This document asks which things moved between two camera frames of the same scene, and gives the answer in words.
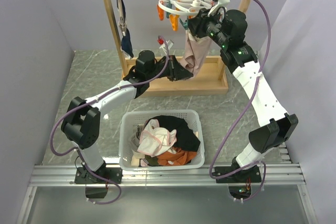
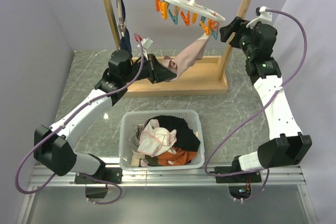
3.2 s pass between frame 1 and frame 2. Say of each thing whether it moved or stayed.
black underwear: stayed
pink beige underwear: moved
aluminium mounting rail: stayed
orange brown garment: stayed
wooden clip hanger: stayed
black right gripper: moved
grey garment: stayed
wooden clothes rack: stayed
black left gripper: moved
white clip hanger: moved
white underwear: stayed
